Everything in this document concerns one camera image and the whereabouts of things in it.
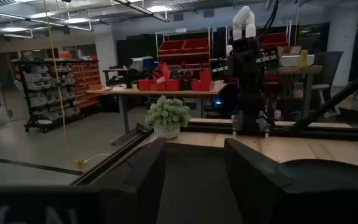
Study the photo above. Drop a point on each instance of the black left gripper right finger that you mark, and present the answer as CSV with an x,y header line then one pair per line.
x,y
253,186

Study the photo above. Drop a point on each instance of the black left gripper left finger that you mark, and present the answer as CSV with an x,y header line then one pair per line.
x,y
141,186

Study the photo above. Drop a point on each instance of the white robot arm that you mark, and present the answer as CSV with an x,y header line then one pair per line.
x,y
244,21

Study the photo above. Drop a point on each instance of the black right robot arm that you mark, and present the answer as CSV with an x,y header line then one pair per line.
x,y
247,77

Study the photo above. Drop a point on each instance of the tall red plastic bin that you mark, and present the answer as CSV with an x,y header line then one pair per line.
x,y
204,81

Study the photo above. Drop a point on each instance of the wooden desk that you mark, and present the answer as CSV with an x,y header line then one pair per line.
x,y
294,70

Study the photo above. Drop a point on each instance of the green plant in white pot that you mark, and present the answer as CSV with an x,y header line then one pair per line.
x,y
168,116

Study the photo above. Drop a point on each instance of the white box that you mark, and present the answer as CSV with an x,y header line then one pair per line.
x,y
294,60

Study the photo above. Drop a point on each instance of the yellow container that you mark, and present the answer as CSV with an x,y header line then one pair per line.
x,y
304,57

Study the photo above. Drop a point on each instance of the large red bin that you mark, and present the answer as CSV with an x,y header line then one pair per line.
x,y
273,39

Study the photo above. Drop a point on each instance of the wooden table with grey legs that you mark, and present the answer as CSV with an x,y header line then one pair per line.
x,y
166,92

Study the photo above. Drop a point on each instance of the grey office chair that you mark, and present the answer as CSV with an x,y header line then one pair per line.
x,y
328,74

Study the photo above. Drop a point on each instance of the metal rack with red bins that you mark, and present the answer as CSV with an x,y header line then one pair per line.
x,y
183,49

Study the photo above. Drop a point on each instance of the stacked tilted red bins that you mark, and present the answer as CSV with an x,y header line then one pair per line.
x,y
163,71

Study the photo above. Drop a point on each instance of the black shelving rack with bins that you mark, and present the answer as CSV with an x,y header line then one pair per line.
x,y
57,93

